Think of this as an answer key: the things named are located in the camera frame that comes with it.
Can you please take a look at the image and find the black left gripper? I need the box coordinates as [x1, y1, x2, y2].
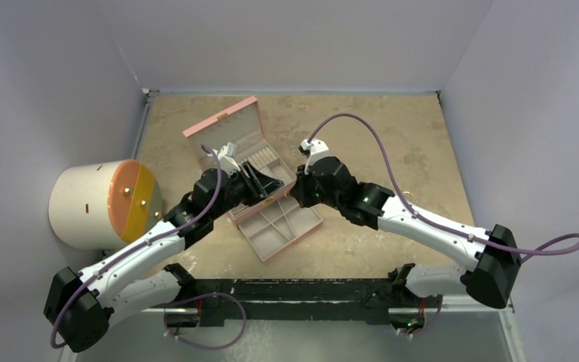
[210, 161, 282, 221]

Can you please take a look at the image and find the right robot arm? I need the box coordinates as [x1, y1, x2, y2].
[289, 156, 522, 309]

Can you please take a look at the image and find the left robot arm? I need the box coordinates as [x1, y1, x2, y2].
[43, 161, 286, 352]

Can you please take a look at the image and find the pink jewelry box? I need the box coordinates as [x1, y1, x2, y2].
[182, 97, 296, 224]

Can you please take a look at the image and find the silver pearl bangle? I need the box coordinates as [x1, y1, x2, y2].
[403, 191, 416, 203]

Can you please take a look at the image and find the white cylinder orange lid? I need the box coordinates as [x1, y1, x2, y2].
[48, 159, 164, 250]

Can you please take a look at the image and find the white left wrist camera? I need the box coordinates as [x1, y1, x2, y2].
[217, 142, 240, 176]

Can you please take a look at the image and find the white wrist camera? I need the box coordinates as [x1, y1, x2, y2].
[299, 138, 330, 174]
[217, 142, 240, 176]

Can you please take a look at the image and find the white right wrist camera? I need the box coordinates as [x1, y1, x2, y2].
[299, 138, 330, 174]

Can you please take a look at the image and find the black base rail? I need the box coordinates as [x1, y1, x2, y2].
[164, 264, 442, 330]

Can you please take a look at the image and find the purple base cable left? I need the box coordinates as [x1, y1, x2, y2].
[163, 292, 248, 351]

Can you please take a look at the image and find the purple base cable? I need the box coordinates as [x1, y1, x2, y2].
[163, 292, 248, 351]
[395, 294, 444, 339]

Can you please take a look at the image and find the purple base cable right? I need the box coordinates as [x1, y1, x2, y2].
[395, 294, 444, 339]

